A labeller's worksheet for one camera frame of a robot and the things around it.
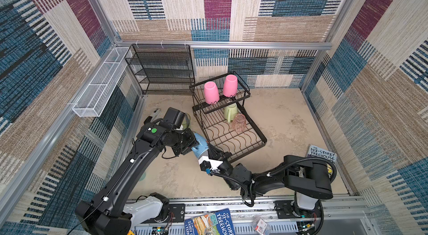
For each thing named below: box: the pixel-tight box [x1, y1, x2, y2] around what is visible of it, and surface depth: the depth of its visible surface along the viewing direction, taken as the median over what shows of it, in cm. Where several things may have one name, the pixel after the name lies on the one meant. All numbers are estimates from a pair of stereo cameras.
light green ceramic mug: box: [224, 103, 238, 124], surface depth 98 cm
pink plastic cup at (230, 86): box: [222, 74, 238, 97], surface depth 88 cm
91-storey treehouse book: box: [184, 208, 236, 235], surface depth 70 cm
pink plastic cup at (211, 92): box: [203, 81, 220, 105], surface depth 84 cm
